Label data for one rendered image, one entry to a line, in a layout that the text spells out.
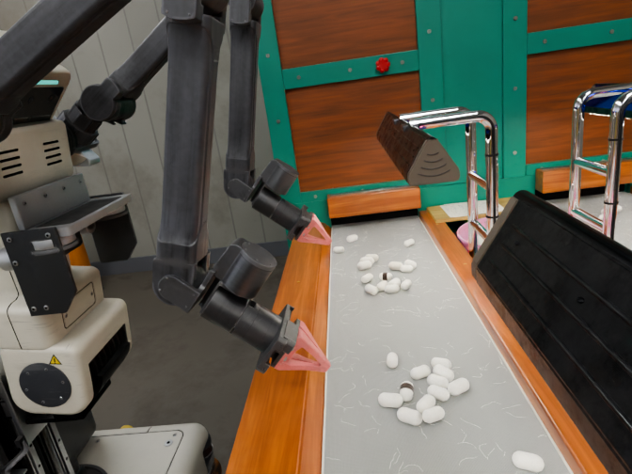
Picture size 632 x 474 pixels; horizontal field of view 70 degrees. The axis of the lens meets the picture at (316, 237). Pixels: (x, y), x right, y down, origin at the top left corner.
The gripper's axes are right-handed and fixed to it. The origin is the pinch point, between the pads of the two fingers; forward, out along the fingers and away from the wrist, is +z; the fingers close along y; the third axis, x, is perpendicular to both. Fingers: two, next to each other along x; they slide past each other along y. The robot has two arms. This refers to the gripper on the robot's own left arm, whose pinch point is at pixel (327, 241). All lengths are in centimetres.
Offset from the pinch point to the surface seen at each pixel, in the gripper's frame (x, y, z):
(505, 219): -30, -67, -3
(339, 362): 7.9, -32.6, 8.4
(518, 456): -8, -58, 23
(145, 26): 11, 227, -143
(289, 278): 14.1, 1.3, -2.1
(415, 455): 1, -55, 15
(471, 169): -32.1, 5.6, 19.2
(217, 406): 103, 52, 13
